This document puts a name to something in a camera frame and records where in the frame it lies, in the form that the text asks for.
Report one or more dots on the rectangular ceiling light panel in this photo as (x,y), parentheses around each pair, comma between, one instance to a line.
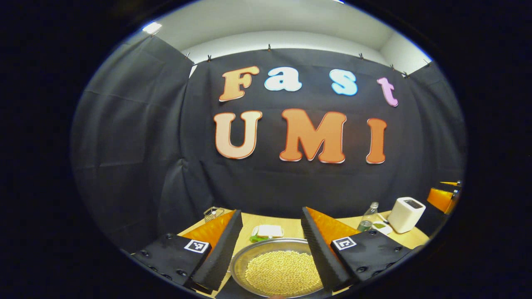
(152,28)

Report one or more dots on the pile of yellow soybeans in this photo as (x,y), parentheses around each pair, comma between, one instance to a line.
(282,272)

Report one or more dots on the white divided dish of beans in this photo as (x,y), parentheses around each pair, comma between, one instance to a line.
(382,227)

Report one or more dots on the white toaster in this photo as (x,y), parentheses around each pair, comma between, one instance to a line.
(405,214)

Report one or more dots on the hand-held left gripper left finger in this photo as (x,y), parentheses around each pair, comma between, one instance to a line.
(222,253)

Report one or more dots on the white bread sandwich with lettuce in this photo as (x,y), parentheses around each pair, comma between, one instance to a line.
(269,231)

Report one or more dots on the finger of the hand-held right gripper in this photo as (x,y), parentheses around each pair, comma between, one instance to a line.
(451,183)
(441,198)

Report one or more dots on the clear plastic water bottle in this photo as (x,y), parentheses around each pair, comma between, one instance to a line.
(368,220)

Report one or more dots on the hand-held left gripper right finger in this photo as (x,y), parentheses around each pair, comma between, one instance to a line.
(320,253)

